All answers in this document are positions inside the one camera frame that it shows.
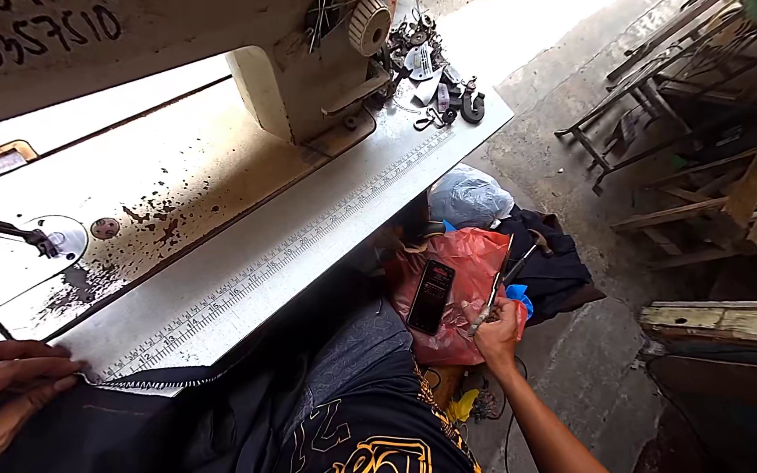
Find person's right hand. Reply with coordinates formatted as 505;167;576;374
462;297;523;370

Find slim silver tool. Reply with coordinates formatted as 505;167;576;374
467;271;503;338

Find black garment with white stitching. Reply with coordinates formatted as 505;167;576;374
0;351;314;473

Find person's right forearm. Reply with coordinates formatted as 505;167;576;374
489;358;610;473

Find bright blue plastic piece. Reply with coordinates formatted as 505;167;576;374
505;284;534;320

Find black smartphone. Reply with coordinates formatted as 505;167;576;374
406;259;456;336

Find red plastic bag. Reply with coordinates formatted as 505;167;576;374
385;227;530;367

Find dark navy cloth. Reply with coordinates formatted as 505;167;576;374
493;205;607;327

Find tangle of thread scraps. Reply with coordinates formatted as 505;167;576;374
470;388;506;423

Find yellow cloth scrap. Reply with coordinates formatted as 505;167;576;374
446;389;481;423

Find clear whitish plastic bag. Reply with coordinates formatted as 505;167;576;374
428;163;516;230

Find person's legs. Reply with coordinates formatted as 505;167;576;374
283;297;414;428

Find person's body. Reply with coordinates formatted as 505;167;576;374
273;348;482;473

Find white table with printed ruler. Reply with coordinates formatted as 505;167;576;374
0;0;515;398

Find silver carabiner-like metal clip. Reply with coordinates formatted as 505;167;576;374
413;108;446;132

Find black horseshoe-shaped part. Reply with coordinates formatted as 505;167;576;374
460;77;486;125

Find worn wooden bench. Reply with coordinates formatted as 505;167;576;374
639;301;757;372

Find metal and wood rack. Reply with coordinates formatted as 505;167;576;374
554;0;757;197

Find broken wooden crate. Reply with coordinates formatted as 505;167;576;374
610;138;757;270

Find pile of small metal parts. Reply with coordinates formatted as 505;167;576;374
386;9;462;109

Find bundle of metal needles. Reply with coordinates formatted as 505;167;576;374
305;0;348;54

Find beige industrial sewing machine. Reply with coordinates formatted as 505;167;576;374
0;0;397;342

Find hammer with black handle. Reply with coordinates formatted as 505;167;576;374
502;229;553;286

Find black cable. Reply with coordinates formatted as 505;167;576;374
502;356;529;473

